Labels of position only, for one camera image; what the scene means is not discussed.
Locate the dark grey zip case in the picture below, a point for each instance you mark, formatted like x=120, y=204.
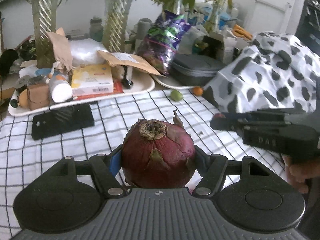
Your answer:
x=194, y=70

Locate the brown drawstring bag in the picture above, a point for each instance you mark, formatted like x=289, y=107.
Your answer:
x=62, y=51

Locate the person's hand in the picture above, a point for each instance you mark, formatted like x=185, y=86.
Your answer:
x=297, y=174

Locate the glass vase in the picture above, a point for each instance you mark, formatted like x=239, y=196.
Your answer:
x=116, y=15
x=44, y=19

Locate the far green jujube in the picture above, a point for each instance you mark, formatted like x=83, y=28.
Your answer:
x=176, y=95

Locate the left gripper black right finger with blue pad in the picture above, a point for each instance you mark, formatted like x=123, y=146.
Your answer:
x=212, y=170

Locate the white cylindrical bottle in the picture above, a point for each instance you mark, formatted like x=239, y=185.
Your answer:
x=60, y=89

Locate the small kumquat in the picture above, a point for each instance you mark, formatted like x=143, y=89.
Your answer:
x=197, y=91

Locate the brown paper envelope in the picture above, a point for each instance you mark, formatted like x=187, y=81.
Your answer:
x=130, y=60

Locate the red dragon fruit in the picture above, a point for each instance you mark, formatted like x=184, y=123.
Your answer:
x=158, y=154

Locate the small black bottle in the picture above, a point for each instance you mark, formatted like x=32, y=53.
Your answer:
x=127, y=84

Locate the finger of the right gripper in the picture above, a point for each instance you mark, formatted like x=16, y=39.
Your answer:
x=237, y=115
x=227, y=124

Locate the right glass vase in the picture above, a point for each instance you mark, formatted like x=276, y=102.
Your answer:
x=116, y=15

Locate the white plastic bag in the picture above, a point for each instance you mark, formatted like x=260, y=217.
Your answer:
x=86, y=52

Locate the purple snack bag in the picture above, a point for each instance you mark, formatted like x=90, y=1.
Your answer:
x=162, y=41

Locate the white oval plate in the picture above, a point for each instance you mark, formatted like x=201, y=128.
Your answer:
x=169, y=82

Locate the yellow white medicine box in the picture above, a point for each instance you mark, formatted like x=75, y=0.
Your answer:
x=92, y=79

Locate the brown leather pouch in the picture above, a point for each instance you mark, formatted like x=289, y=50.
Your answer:
x=38, y=96

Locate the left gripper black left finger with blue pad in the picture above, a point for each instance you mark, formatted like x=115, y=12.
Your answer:
x=104, y=170

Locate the cow print cloth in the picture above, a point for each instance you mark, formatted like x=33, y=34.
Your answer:
x=275, y=71

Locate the left glass vase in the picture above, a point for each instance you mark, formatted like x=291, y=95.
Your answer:
x=44, y=19

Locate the small red tomato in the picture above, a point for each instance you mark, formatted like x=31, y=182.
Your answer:
x=219, y=115

